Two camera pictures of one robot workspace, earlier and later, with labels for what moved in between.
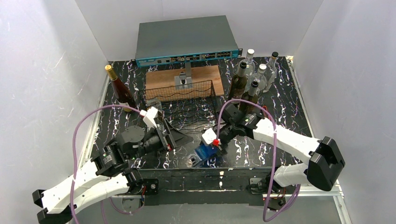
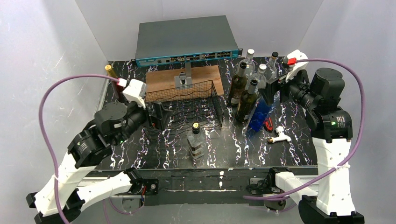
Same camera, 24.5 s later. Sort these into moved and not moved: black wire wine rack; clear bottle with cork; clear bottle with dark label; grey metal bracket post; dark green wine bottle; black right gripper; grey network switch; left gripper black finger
Moved: left gripper black finger; black right gripper
Not moved: clear bottle with dark label; clear bottle with cork; black wire wine rack; grey metal bracket post; grey network switch; dark green wine bottle
